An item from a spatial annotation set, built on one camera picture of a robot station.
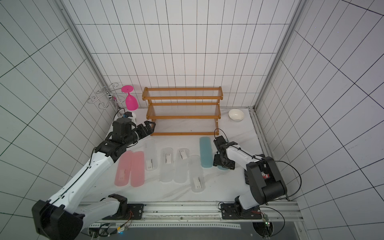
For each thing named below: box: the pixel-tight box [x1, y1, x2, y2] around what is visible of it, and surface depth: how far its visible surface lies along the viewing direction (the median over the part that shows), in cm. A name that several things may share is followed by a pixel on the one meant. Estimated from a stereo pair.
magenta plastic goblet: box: [121, 85, 139, 111], surface depth 102 cm
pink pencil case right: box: [130, 151, 145, 187], surface depth 87 cm
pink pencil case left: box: [114, 150, 133, 187], surface depth 85 cm
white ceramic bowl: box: [228, 108, 244, 121], surface depth 112 cm
